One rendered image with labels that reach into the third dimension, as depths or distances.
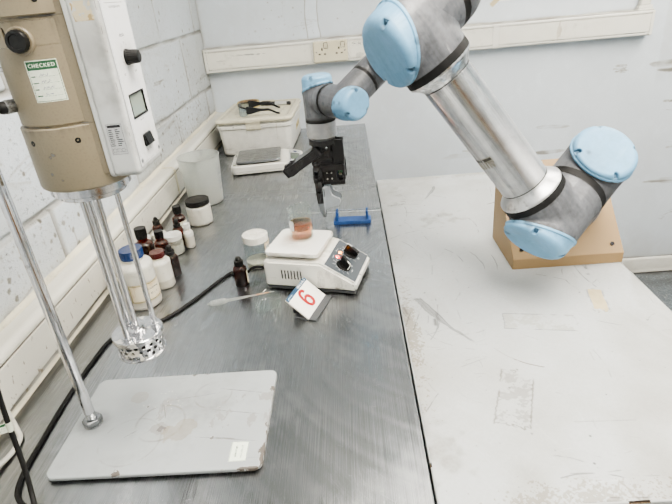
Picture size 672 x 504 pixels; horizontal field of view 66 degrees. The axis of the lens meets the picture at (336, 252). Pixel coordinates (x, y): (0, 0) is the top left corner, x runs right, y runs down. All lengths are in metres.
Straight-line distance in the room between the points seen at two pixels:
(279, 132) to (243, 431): 1.48
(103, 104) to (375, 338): 0.59
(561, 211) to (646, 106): 1.89
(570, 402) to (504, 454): 0.15
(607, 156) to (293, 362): 0.65
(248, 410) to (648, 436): 0.56
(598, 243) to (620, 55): 1.59
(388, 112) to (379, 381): 1.77
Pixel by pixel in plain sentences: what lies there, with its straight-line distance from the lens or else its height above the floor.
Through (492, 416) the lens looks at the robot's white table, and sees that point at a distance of 0.81.
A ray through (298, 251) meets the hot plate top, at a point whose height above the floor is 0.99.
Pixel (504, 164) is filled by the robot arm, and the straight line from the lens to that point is 0.92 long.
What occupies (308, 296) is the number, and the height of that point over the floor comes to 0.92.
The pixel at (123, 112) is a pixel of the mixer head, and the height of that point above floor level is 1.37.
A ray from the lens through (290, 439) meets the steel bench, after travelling 0.79.
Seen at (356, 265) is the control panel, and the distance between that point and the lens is 1.11.
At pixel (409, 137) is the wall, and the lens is 2.51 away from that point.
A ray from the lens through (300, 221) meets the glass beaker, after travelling 1.10.
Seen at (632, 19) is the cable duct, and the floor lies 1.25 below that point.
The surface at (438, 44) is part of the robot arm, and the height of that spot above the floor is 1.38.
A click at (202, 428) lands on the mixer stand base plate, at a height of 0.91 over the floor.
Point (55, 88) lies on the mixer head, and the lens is 0.61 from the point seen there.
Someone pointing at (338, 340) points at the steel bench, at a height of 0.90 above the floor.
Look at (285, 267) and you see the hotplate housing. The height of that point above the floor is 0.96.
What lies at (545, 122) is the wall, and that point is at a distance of 2.65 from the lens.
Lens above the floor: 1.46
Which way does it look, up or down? 27 degrees down
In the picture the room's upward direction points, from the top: 5 degrees counter-clockwise
